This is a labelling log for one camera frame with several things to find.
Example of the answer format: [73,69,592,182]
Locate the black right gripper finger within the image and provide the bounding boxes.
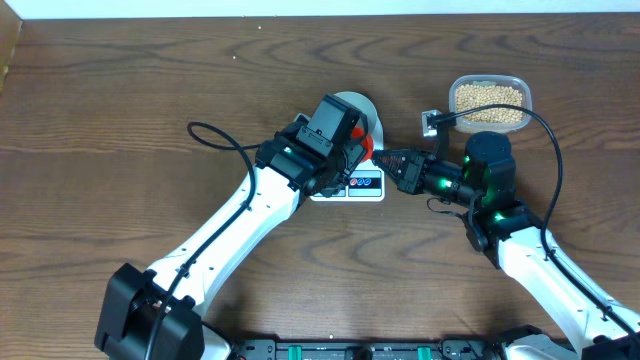
[372,148,418,163]
[377,158,407,181]

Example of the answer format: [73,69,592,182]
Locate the red plastic scoop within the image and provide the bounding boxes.
[351,126,374,163]

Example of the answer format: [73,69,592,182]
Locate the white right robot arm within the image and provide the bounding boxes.
[372,132,639,359]

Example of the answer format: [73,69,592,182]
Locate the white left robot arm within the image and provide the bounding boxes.
[94,124,367,359]

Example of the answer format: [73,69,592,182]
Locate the grey plastic bowl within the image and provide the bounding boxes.
[335,91,379,133]

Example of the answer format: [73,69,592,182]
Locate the white digital kitchen scale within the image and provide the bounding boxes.
[311,112,385,202]

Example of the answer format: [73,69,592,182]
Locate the soybeans in container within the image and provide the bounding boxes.
[454,84,524,124]

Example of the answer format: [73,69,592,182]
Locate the clear plastic container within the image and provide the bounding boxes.
[449,74,532,134]

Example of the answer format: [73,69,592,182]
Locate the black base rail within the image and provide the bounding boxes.
[229,335,578,360]

